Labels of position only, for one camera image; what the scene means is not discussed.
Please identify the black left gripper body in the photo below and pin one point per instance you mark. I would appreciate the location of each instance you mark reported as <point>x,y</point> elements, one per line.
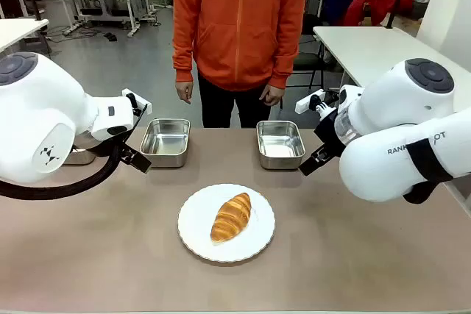
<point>127,153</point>

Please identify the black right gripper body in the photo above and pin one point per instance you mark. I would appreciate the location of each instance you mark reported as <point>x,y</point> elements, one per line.
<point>331,134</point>

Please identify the golden croissant bread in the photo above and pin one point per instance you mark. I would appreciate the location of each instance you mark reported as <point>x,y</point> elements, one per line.
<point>232,218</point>

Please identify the orange-sleeved right forearm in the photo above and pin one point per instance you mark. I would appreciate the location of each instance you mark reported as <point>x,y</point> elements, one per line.
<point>183,60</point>

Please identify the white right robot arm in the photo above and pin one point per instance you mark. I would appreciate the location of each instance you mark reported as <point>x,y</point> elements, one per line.
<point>386,115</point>

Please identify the orange-sleeved left forearm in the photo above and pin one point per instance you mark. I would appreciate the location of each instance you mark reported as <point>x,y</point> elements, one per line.
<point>285,64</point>

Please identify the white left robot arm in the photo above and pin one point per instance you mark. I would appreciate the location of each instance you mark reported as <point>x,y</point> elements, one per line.
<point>40,108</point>

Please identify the steel rectangular container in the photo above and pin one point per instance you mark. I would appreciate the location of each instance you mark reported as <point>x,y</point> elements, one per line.
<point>280,145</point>
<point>79,157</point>
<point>165,143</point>

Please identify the person's left hand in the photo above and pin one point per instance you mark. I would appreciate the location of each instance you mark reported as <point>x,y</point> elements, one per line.
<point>271,96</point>

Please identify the person's right hand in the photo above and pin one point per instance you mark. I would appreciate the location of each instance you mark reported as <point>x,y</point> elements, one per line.
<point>184,92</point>

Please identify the black office chair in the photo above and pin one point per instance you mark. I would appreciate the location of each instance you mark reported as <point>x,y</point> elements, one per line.
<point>311,56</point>

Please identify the white scalloped plate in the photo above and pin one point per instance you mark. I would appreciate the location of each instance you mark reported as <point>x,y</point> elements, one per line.
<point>198,229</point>

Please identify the long white side table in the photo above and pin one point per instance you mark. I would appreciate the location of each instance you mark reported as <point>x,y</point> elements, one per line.
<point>368,49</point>

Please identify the black trousers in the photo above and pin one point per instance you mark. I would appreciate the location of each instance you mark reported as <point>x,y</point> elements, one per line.
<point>221,108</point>

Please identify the orange zip hoodie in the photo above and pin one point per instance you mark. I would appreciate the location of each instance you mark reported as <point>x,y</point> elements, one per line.
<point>239,23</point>

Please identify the small white side table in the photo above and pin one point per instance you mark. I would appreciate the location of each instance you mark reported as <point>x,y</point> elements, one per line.
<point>18,32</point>

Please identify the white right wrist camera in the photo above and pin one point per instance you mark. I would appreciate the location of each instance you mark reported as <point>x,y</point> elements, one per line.
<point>307,103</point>

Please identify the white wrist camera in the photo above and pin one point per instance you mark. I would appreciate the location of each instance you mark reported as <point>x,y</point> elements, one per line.
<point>307,103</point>
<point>137,102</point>

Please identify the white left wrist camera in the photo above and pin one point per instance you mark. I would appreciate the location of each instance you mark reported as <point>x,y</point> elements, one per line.
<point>137,102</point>

